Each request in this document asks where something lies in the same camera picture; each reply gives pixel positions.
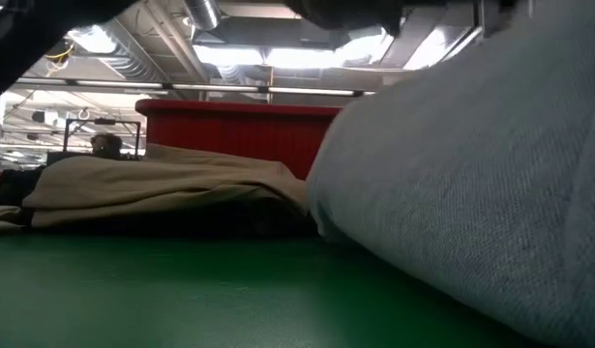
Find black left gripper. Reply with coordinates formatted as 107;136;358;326
282;0;407;38

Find pale blue denim garment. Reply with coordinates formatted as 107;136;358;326
306;0;595;348

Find beige garment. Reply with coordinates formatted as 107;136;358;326
21;143;311;229

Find dark blue denim jeans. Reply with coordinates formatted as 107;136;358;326
0;166;321;239

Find red plastic laundry bin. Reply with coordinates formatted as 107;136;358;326
134;99;345;181

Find grey ceiling ventilation unit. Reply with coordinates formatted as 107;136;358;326
193;14;351;50

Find person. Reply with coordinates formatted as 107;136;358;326
88;132;125;160

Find black background box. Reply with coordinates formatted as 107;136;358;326
45;151;93;166

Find green table mat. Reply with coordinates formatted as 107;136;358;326
0;233;545;348

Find white canvas tote bag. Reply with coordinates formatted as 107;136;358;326
0;205;28;237

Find silver ceiling duct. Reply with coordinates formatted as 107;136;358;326
183;0;222;31

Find yellow ceiling cable reel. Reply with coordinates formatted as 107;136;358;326
44;42;76;74

